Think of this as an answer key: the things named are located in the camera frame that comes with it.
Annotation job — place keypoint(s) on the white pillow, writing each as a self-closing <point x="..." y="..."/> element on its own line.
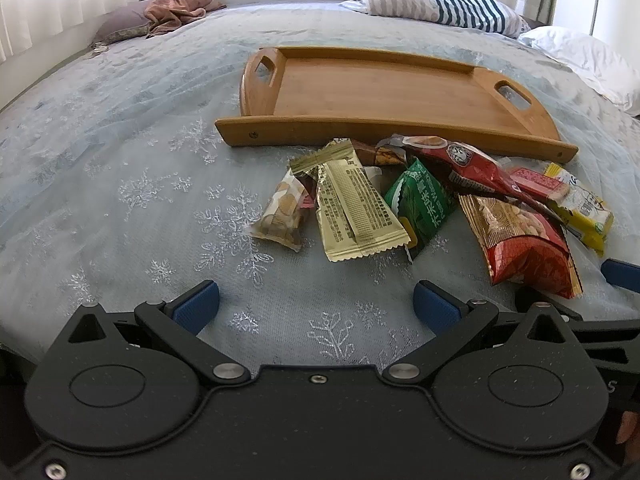
<point x="594" y="62"/>

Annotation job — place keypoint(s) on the wooden serving tray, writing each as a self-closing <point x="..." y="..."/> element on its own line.
<point x="311" y="95"/>

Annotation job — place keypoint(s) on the red slim snack packet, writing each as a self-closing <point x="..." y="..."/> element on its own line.
<point x="540" y="187"/>

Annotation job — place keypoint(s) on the green snack packet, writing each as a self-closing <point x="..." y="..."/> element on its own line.
<point x="421" y="204"/>

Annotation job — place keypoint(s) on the beige nut bar packet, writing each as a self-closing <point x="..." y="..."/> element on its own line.
<point x="281" y="219"/>

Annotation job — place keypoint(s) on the gold foil snack packet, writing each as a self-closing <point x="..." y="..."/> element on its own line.
<point x="354" y="220"/>

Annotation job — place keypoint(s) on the red peanut snack bag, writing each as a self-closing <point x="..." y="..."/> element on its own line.
<point x="521" y="246"/>

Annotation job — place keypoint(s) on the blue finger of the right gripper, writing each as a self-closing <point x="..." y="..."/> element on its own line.
<point x="621" y="274"/>

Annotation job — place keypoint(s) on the purple pillow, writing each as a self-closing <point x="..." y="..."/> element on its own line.
<point x="125" y="23"/>

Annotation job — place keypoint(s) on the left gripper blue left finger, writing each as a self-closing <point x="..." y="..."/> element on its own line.
<point x="176" y="324"/>

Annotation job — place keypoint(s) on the red white snack packet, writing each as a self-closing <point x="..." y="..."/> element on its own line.
<point x="308" y="202"/>

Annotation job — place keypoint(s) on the brown biscuit snack packet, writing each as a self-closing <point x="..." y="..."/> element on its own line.
<point x="369" y="155"/>

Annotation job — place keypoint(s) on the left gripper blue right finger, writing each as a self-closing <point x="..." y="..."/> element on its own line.
<point x="455" y="326"/>

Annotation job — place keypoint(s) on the long dark red snack bag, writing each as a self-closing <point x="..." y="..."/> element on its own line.
<point x="469" y="170"/>

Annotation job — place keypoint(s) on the pink crumpled cloth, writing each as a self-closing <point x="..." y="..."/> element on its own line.
<point x="169" y="15"/>

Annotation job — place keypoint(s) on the striped pillow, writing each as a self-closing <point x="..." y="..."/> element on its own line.
<point x="484" y="15"/>

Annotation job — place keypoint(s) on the yellow snack packet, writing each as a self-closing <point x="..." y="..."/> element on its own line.
<point x="584" y="213"/>

